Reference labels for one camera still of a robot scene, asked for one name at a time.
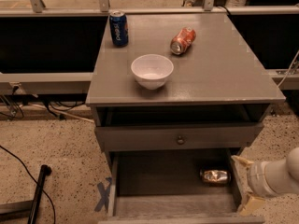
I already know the shiny orange gold can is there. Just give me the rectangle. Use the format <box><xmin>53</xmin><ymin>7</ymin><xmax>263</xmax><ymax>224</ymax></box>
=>
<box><xmin>200</xmin><ymin>169</ymin><xmax>231</xmax><ymax>185</ymax></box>

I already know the grey open middle drawer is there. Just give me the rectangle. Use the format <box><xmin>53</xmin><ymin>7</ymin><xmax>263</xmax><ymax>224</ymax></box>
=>
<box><xmin>99</xmin><ymin>148</ymin><xmax>264</xmax><ymax>224</ymax></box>

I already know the bundle of cables under rail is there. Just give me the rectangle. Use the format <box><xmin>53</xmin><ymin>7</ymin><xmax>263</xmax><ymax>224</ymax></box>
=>
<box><xmin>0</xmin><ymin>84</ymin><xmax>94</xmax><ymax>124</ymax></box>

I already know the white cable at right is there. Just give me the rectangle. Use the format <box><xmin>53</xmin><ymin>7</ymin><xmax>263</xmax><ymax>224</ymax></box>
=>
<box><xmin>276</xmin><ymin>49</ymin><xmax>299</xmax><ymax>89</ymax></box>

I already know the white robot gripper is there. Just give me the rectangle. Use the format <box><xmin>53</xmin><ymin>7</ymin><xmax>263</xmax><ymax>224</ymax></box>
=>
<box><xmin>232</xmin><ymin>147</ymin><xmax>299</xmax><ymax>217</ymax></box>

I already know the blue tape cross mark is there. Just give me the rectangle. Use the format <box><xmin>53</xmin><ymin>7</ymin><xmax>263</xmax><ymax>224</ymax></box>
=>
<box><xmin>94</xmin><ymin>177</ymin><xmax>112</xmax><ymax>212</ymax></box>

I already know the blue pepsi can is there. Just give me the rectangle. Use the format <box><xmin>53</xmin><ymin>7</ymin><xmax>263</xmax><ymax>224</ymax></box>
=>
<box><xmin>109</xmin><ymin>10</ymin><xmax>128</xmax><ymax>47</ymax></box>

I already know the grey wooden drawer cabinet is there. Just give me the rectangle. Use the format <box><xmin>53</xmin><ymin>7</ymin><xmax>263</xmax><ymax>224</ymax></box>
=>
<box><xmin>85</xmin><ymin>12</ymin><xmax>287</xmax><ymax>224</ymax></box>

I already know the grey metal railing frame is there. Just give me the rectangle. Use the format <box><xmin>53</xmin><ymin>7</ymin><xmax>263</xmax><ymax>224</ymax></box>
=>
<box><xmin>0</xmin><ymin>0</ymin><xmax>299</xmax><ymax>95</ymax></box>

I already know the black floor cable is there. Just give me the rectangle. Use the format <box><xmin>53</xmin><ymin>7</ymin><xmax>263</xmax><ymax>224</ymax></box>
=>
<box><xmin>0</xmin><ymin>145</ymin><xmax>56</xmax><ymax>224</ymax></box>

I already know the grey top drawer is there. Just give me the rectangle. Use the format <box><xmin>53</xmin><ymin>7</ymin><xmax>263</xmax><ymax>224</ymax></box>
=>
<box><xmin>95</xmin><ymin>105</ymin><xmax>263</xmax><ymax>152</ymax></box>

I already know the white plastic bowl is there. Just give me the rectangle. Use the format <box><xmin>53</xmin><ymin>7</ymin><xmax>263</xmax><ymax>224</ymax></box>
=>
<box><xmin>131</xmin><ymin>54</ymin><xmax>174</xmax><ymax>90</ymax></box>

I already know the red orange soda can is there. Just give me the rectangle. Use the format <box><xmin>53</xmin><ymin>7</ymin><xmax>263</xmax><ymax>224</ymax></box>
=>
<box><xmin>170</xmin><ymin>27</ymin><xmax>196</xmax><ymax>55</ymax></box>

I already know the round dark drawer knob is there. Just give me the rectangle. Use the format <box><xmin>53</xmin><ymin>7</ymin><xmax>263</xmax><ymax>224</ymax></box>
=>
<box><xmin>177</xmin><ymin>136</ymin><xmax>185</xmax><ymax>145</ymax></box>

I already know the black metal floor stand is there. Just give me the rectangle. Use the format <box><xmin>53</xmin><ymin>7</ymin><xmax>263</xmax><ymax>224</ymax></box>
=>
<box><xmin>0</xmin><ymin>164</ymin><xmax>51</xmax><ymax>224</ymax></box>

